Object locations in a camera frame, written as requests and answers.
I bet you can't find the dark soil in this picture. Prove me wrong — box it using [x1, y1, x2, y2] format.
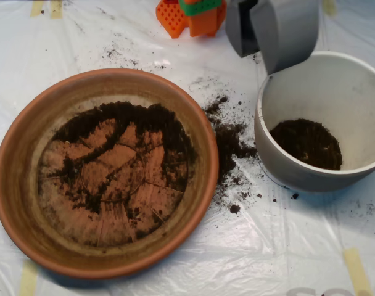
[270, 118, 343, 171]
[47, 101, 197, 240]

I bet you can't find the white ceramic pot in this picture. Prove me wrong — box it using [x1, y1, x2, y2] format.
[254, 51, 375, 194]

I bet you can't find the spilled soil pile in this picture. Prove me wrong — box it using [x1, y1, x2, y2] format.
[204, 95, 258, 189]

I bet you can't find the terracotta plant saucer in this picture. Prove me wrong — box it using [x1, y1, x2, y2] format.
[0, 68, 220, 280]

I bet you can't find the beige masking tape strip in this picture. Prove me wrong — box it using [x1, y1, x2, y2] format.
[19, 261, 39, 296]
[322, 0, 337, 16]
[344, 248, 373, 296]
[50, 0, 64, 19]
[30, 0, 44, 17]

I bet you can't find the clear plastic cover sheet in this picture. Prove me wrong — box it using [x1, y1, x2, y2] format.
[0, 0, 375, 296]

